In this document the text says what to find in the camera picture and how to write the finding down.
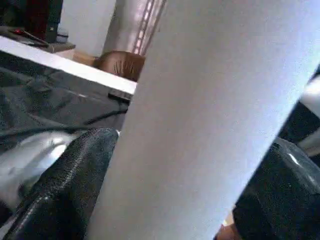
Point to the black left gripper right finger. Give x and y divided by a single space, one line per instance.
282 195

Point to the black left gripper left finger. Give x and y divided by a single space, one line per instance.
70 187

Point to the white plastic table leg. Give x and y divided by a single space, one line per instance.
200 112

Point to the black plastic mat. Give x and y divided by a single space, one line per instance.
50 100

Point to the white flat board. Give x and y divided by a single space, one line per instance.
75 70

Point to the brown woven basket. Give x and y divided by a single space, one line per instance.
125 65

